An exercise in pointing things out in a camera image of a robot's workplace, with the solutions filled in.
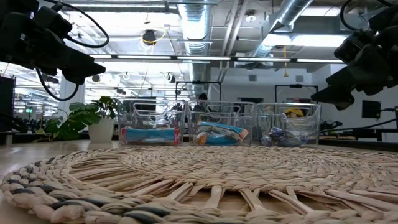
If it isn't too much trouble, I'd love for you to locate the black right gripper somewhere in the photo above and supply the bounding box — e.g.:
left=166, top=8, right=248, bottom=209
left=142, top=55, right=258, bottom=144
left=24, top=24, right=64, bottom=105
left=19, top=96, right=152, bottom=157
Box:
left=310, top=4, right=398, bottom=111

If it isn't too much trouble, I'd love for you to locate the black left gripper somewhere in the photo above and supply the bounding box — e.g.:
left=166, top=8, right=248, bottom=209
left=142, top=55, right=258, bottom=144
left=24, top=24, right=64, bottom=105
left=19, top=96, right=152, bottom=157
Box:
left=0, top=0, right=106, bottom=85

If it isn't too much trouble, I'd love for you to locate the purple silver granola bar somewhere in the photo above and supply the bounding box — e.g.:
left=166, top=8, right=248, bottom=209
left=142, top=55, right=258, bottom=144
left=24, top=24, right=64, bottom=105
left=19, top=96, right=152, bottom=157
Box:
left=260, top=136, right=310, bottom=148

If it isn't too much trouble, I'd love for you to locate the blue purple granola bar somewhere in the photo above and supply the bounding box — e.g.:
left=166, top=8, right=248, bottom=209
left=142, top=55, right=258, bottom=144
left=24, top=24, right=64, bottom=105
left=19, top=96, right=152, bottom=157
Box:
left=267, top=126, right=295, bottom=141

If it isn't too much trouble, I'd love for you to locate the blue orange granola bar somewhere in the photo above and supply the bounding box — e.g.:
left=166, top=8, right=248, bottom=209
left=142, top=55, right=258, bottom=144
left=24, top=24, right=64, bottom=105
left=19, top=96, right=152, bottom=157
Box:
left=197, top=121, right=250, bottom=141

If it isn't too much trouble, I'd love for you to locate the black monitor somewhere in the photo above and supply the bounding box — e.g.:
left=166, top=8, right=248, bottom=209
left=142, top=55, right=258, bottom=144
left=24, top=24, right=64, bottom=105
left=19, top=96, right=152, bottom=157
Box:
left=361, top=100, right=382, bottom=119

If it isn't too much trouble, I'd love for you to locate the white column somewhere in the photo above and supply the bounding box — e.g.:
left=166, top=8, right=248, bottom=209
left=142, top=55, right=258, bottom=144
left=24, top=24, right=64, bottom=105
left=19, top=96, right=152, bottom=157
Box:
left=58, top=77, right=85, bottom=116

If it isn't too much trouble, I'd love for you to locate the clear plastic bin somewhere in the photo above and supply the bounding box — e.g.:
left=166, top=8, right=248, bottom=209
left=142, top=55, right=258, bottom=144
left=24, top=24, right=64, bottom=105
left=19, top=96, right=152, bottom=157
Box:
left=186, top=100, right=256, bottom=147
left=117, top=98, right=187, bottom=146
left=253, top=102, right=322, bottom=147

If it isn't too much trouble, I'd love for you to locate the yellow background object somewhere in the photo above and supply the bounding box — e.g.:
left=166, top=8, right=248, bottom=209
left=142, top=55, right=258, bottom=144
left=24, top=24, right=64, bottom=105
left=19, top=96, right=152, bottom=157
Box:
left=283, top=108, right=305, bottom=119

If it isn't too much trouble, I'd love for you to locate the black background panel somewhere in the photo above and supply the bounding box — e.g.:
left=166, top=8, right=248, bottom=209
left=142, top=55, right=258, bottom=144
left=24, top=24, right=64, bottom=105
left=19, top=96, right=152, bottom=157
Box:
left=0, top=76, right=16, bottom=129

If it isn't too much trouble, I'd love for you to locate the potted green plant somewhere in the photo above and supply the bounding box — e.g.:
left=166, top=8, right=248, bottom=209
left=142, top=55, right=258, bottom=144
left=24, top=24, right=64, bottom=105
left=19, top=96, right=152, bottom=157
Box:
left=35, top=95, right=121, bottom=143

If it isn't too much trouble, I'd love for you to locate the black ceiling device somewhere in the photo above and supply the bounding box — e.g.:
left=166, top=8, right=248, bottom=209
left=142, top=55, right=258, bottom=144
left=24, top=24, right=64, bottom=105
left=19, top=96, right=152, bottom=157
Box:
left=142, top=29, right=158, bottom=45

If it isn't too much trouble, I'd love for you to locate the long ceiling light strip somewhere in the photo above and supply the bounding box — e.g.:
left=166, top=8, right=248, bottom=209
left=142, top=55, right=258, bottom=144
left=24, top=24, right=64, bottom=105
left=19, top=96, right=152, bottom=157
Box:
left=88, top=53, right=346, bottom=64

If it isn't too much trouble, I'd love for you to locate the person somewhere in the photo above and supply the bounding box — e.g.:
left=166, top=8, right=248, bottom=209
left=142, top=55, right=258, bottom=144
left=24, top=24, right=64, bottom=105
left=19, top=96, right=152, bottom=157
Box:
left=195, top=92, right=209, bottom=113

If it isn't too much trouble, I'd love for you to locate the round woven straw placemat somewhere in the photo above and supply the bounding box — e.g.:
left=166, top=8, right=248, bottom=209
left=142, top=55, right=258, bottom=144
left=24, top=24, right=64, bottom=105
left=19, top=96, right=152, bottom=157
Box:
left=0, top=145, right=398, bottom=224

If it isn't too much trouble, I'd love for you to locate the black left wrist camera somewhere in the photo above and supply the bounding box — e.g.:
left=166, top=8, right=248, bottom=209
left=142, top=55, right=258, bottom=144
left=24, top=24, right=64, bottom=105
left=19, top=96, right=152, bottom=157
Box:
left=34, top=6, right=73, bottom=39

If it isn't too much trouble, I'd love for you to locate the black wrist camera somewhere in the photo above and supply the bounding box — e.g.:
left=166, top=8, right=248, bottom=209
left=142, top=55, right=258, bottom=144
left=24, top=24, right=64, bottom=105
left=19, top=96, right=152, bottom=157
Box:
left=333, top=30, right=377, bottom=65
left=34, top=6, right=73, bottom=39

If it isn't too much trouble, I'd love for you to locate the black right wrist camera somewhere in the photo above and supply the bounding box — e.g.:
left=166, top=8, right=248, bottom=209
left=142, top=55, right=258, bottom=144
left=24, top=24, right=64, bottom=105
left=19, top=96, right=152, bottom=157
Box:
left=333, top=30, right=377, bottom=65

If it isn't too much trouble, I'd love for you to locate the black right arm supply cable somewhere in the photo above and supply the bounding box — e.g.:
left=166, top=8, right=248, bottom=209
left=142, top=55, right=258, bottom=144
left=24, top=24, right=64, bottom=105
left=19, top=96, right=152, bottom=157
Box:
left=319, top=117, right=398, bottom=134

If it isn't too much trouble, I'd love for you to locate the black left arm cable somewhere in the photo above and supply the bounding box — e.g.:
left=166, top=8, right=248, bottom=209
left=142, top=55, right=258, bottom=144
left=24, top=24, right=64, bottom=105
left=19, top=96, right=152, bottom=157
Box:
left=35, top=0, right=110, bottom=102

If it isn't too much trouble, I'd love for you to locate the black background metal frame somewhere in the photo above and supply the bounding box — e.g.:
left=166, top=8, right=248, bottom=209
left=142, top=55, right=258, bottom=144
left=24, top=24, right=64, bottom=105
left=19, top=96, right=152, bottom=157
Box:
left=175, top=80, right=223, bottom=102
left=274, top=83, right=320, bottom=104

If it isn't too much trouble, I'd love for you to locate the black metal table frame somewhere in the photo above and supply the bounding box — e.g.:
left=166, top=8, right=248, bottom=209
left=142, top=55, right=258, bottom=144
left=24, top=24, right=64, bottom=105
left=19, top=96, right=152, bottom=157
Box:
left=318, top=136, right=398, bottom=154

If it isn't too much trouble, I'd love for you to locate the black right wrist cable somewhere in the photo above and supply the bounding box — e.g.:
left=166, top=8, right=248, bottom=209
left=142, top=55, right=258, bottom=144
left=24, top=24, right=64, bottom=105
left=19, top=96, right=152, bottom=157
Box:
left=340, top=0, right=363, bottom=32

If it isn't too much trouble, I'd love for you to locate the slanted silver air duct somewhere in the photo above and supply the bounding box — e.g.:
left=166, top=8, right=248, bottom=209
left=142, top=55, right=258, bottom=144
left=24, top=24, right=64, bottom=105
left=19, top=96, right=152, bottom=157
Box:
left=248, top=0, right=313, bottom=58

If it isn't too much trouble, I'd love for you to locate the round silver air duct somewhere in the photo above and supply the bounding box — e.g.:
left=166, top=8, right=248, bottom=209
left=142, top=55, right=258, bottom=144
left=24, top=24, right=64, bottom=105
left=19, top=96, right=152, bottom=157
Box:
left=177, top=0, right=214, bottom=99

